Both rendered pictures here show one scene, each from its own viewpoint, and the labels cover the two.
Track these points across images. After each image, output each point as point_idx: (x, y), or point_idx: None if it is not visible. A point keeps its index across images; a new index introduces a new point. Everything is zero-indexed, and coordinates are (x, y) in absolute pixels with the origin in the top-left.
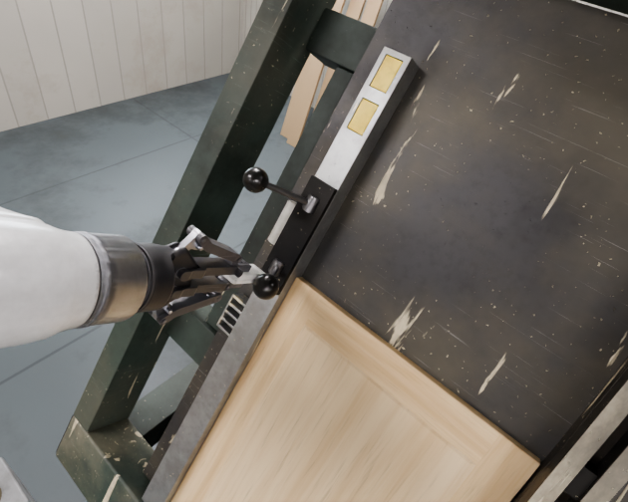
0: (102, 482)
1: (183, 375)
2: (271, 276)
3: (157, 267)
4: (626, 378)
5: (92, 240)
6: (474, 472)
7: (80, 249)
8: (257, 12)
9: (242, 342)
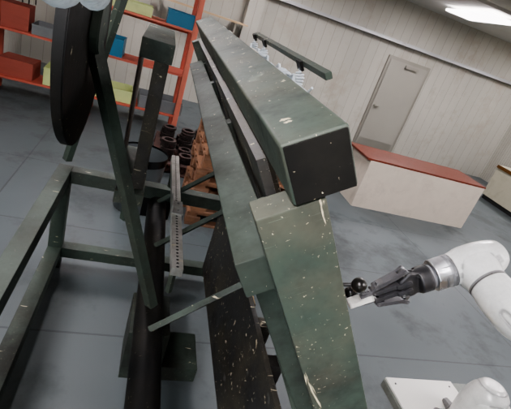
0: None
1: None
2: (349, 287)
3: (419, 264)
4: (278, 190)
5: (447, 257)
6: None
7: (450, 252)
8: (343, 288)
9: None
